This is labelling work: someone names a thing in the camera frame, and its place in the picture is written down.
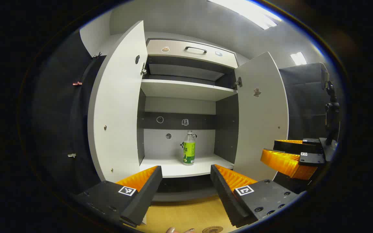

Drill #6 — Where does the long ceiling light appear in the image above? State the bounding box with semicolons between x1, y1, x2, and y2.
208;0;282;30

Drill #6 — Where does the white and grey cabinet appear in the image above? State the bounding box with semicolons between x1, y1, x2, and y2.
137;31;250;203

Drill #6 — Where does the beige cabinet drawer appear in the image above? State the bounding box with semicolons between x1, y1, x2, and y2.
146;39;239;69

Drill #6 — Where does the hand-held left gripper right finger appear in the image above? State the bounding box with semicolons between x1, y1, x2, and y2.
210;164;307;228

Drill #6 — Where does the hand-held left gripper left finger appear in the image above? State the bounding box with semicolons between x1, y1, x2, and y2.
76;166;163;227

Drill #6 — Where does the small ceiling light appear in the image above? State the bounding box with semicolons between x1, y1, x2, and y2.
290;52;307;66

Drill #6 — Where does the green label plastic bottle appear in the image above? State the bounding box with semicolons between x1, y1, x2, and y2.
182;130;196;166

